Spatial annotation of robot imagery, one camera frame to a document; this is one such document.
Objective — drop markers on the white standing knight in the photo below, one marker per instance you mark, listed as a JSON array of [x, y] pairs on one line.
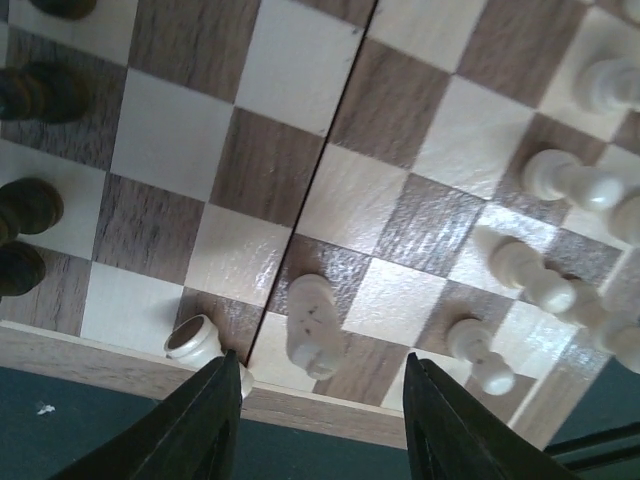
[[314, 338]]

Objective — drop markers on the white pawn gripped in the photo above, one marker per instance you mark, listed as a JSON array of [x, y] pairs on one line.
[[610, 332]]

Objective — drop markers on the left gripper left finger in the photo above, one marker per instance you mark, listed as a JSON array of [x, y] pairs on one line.
[[190, 435]]

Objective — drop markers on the white lying pawn base up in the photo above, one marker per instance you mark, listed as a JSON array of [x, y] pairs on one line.
[[470, 340]]

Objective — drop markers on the white pawn near corner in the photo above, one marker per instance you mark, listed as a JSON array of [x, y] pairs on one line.
[[608, 86]]

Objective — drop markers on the wooden chess board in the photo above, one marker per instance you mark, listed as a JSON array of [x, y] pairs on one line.
[[234, 146]]

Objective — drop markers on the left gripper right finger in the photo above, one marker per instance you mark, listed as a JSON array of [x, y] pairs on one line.
[[451, 435]]

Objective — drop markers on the white chess pawn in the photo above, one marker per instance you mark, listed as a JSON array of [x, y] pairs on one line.
[[516, 265]]

